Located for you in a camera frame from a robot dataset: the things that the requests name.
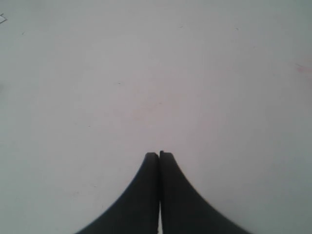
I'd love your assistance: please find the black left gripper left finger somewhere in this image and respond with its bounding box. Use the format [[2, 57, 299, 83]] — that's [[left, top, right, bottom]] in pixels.
[[79, 153, 159, 234]]

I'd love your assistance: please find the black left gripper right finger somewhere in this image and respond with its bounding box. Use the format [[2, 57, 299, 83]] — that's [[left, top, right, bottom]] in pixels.
[[159, 151, 246, 234]]

